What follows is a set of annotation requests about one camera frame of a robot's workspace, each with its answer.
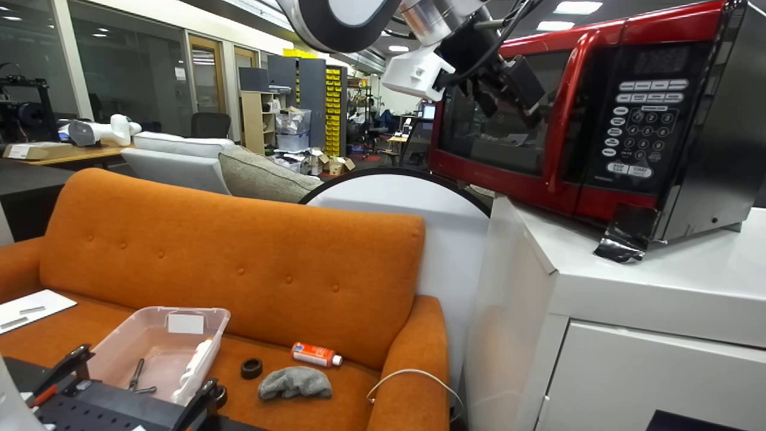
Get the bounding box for white cable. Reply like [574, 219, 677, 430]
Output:
[364, 366, 464, 422]

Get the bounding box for red black microwave oven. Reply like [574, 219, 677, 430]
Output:
[429, 0, 766, 252]

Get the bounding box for orange fabric sofa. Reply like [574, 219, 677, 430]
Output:
[0, 166, 452, 431]

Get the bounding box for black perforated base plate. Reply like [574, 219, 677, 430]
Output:
[33, 380, 265, 431]

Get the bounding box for black chair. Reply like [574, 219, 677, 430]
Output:
[189, 110, 232, 139]

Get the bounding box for orange white tube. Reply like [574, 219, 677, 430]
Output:
[291, 341, 344, 372]

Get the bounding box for white paper sheet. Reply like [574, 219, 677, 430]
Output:
[0, 288, 79, 335]

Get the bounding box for dark metal tool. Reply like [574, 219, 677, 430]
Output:
[127, 357, 158, 398]

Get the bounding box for black boxy machine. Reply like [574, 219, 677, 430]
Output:
[0, 75, 57, 145]

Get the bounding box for red microwave door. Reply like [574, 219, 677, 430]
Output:
[429, 23, 630, 222]

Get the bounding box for clear plastic bin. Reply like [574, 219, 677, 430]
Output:
[83, 305, 232, 409]

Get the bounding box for wooden shelf unit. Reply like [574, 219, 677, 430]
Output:
[237, 88, 279, 155]

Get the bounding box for dark grey partition cabinet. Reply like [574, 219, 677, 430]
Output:
[265, 54, 331, 153]

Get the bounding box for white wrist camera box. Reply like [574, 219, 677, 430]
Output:
[380, 46, 457, 106]

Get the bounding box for white cabinet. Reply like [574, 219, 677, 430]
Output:
[464, 196, 766, 431]

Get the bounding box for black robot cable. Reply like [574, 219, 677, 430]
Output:
[476, 0, 545, 54]

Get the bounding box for grey crumpled cloth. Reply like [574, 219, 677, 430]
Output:
[257, 365, 336, 406]

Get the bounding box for small black ring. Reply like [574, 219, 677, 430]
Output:
[240, 357, 265, 384]

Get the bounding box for black tape piece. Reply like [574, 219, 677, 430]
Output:
[593, 208, 662, 268]

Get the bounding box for round white reflector disc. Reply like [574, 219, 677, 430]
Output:
[299, 166, 494, 389]

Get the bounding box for wooden table top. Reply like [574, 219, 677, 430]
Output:
[0, 141, 127, 169]

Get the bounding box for white cylindrical objects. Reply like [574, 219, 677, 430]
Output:
[56, 112, 143, 152]

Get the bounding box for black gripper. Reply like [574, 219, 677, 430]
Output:
[437, 9, 553, 123]

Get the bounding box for yellow black banner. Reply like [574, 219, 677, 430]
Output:
[322, 66, 348, 159]

